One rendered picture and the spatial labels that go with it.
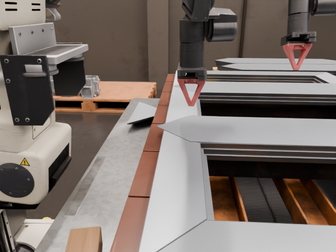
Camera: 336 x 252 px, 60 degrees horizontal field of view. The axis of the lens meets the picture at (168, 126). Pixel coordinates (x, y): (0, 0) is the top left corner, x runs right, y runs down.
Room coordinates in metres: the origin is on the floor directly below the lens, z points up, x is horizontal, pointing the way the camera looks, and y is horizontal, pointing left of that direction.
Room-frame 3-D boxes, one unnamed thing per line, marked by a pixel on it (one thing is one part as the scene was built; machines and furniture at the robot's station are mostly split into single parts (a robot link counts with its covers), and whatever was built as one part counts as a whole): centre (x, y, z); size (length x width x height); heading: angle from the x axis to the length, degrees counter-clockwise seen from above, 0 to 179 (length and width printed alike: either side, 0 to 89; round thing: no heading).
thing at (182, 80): (0.71, -0.06, 0.96); 0.07 x 0.07 x 0.09; 86
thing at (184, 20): (0.70, -0.06, 1.09); 0.07 x 0.06 x 0.07; 105
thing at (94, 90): (3.75, 0.91, 0.20); 1.47 x 0.98 x 0.40; 89
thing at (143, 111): (1.26, 0.09, 0.70); 0.39 x 0.12 x 0.04; 176
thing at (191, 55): (0.69, -0.06, 1.03); 0.10 x 0.07 x 0.07; 176
